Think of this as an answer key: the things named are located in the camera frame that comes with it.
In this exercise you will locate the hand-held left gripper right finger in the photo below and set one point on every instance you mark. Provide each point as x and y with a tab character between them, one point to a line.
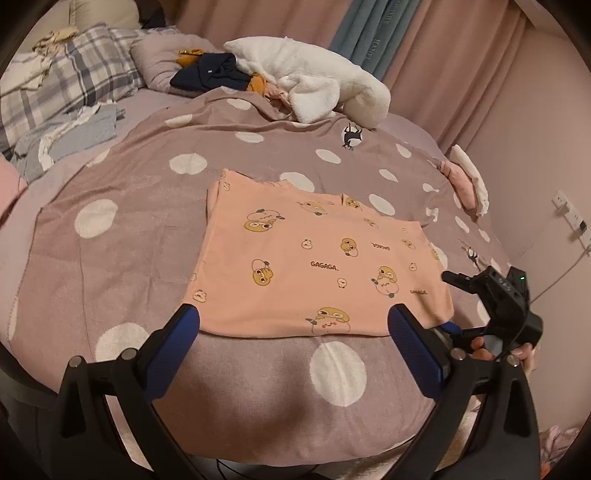
406	330

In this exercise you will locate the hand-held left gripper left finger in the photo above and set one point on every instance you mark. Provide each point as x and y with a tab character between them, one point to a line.
182	325

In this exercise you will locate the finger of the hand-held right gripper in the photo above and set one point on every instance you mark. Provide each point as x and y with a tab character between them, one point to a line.
466	332
461	281

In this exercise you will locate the orange cartoon print shirt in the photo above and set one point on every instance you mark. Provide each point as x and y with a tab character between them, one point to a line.
300	258

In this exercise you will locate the person's right hand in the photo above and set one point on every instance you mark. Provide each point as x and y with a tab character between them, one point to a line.
480	348

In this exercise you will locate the mauve polka-dot blanket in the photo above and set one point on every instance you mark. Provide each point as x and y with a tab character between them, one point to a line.
138	277

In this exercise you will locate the pink folded garment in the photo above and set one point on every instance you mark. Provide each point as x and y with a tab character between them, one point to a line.
459	184

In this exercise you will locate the white power strip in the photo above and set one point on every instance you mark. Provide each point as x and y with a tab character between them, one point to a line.
579	226

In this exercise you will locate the white folded garment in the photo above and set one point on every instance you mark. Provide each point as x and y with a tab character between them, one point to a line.
471	175

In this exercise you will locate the pink floral cloth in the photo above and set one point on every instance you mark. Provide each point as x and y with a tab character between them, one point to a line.
561	450

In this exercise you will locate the light blue garment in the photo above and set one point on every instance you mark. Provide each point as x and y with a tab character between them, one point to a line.
78	134

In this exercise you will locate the pink curtain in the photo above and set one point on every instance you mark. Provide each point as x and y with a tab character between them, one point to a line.
438	60

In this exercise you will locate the lilac bed sheet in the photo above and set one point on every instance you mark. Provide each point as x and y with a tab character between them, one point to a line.
138	104

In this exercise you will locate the peach cloth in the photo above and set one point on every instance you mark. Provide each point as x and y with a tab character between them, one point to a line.
277	96

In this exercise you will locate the white fluffy blanket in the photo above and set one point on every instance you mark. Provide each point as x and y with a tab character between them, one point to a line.
318	78

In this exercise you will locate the mustard yellow garment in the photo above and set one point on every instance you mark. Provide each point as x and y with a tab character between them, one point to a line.
257	85

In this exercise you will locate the navy garment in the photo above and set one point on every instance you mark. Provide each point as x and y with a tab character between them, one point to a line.
207	71

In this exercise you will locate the teal curtain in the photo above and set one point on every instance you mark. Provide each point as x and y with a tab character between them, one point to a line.
369	34

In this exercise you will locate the grey pillow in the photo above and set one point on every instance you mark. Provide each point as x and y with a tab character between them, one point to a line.
152	60

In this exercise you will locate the plaid pillow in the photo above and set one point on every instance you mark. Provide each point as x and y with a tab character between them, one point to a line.
83	69

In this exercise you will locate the white folded shirt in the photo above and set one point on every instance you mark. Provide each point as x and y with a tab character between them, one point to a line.
23	74

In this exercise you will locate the beige patterned garment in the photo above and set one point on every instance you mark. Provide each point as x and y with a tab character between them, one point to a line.
57	39

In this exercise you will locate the dark garment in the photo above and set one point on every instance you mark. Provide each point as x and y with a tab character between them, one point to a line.
150	11

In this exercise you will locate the beige headboard cushion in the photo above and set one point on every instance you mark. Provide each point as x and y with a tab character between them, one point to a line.
106	13

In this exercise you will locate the white wall socket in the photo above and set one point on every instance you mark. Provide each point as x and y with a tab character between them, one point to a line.
560	199

